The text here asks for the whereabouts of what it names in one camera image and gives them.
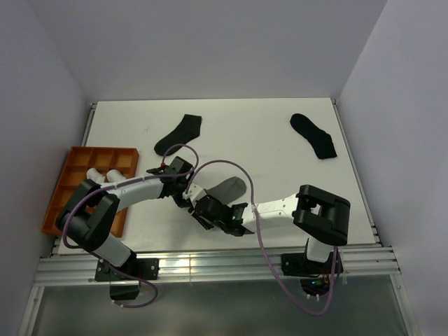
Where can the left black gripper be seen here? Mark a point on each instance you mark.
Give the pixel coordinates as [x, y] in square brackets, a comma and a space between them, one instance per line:
[182, 202]

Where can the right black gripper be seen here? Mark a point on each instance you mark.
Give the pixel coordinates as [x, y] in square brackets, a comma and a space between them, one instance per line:
[208, 226]

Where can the grey sock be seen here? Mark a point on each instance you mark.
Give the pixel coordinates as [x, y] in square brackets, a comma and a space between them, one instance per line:
[228, 190]

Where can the white striped sock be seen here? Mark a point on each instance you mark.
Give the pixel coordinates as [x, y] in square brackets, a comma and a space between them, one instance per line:
[114, 176]

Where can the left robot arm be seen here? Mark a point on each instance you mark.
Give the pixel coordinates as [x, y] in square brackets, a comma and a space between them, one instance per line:
[86, 219]

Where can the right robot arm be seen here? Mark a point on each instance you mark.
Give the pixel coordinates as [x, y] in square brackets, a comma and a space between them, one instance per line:
[320, 214]

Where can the black sock left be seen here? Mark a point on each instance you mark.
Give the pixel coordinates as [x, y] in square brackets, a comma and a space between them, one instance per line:
[187, 130]

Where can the black sock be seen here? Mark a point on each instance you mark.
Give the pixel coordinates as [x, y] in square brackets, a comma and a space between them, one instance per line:
[320, 141]
[187, 130]

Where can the orange compartment tray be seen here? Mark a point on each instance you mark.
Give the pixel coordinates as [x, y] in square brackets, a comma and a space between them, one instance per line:
[79, 160]

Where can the black sock right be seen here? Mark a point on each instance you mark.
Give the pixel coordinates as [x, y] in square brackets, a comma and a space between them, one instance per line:
[320, 141]

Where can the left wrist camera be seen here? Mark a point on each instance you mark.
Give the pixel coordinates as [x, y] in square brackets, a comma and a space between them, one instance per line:
[164, 164]

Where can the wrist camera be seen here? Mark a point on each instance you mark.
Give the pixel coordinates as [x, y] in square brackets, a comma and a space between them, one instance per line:
[194, 194]
[164, 164]

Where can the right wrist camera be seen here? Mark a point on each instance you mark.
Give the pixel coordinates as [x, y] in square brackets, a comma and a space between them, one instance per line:
[194, 194]

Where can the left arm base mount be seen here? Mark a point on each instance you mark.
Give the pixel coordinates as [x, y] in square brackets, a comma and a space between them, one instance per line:
[127, 282]

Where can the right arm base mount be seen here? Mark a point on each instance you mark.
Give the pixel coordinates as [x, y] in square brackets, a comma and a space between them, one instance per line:
[314, 276]

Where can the aluminium frame rail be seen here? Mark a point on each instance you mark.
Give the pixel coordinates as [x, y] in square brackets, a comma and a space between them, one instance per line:
[237, 265]

